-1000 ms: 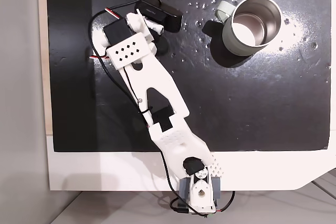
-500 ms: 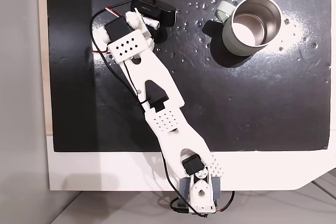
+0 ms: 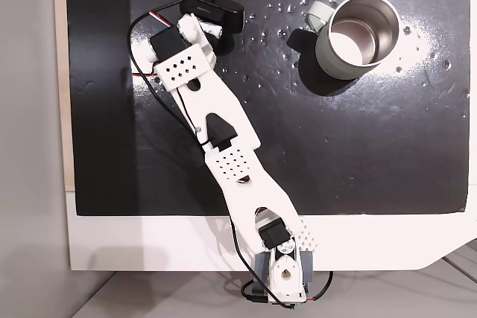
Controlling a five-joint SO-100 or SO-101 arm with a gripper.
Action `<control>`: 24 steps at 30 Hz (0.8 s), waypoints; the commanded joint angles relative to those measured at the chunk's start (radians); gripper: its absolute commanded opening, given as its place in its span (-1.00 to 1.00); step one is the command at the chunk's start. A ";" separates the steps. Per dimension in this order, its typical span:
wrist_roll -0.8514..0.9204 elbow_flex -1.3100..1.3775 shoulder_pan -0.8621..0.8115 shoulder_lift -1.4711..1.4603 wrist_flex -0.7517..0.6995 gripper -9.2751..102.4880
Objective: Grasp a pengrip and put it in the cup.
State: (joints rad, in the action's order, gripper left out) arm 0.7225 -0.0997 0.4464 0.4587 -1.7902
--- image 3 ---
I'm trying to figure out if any black oval webcam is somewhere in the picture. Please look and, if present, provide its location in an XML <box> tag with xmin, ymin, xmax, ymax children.
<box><xmin>177</xmin><ymin>0</ymin><xmax>247</xmax><ymax>34</ymax></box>

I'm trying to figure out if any grey base clamp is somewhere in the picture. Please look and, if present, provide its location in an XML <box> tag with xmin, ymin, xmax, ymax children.
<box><xmin>254</xmin><ymin>249</ymin><xmax>316</xmax><ymax>286</ymax></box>

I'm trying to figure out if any red white servo wire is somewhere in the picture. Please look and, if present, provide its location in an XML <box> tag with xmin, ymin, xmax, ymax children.
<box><xmin>147</xmin><ymin>10</ymin><xmax>171</xmax><ymax>28</ymax></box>

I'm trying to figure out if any black shiny table mat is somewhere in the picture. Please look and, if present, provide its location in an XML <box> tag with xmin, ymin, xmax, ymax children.
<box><xmin>65</xmin><ymin>0</ymin><xmax>471</xmax><ymax>217</ymax></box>

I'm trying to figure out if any light wooden board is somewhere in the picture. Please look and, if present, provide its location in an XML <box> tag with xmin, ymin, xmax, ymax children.
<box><xmin>53</xmin><ymin>0</ymin><xmax>78</xmax><ymax>193</ymax></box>

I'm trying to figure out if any black base power cable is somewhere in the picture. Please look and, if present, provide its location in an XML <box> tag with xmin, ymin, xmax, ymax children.
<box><xmin>230</xmin><ymin>217</ymin><xmax>335</xmax><ymax>307</ymax></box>

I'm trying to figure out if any black webcam cable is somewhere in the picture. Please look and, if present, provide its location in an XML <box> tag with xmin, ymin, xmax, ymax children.
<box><xmin>126</xmin><ymin>0</ymin><xmax>209</xmax><ymax>155</ymax></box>

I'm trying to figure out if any pale green steel cup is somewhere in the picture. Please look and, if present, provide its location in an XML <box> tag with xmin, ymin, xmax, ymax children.
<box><xmin>305</xmin><ymin>0</ymin><xmax>404</xmax><ymax>81</ymax></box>

